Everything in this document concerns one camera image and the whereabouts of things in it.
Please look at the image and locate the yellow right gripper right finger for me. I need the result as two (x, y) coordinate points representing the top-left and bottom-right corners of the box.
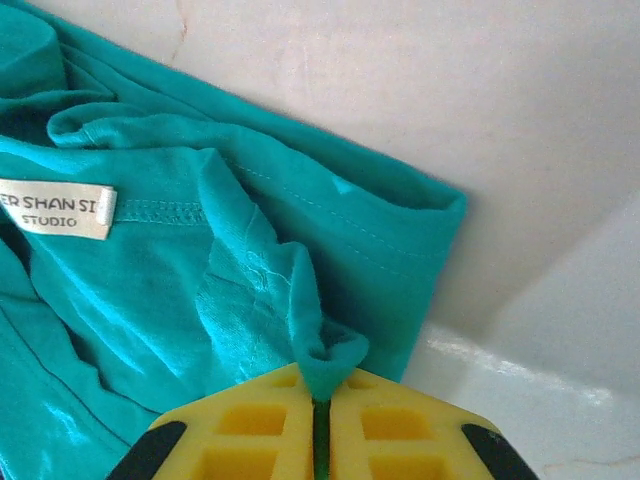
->
(328, 369), (542, 480)

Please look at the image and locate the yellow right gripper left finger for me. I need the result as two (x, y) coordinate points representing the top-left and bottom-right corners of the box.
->
(107, 362), (318, 480)

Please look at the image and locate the teal t-shirt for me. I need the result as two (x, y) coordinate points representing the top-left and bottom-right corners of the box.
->
(0, 0), (470, 480)

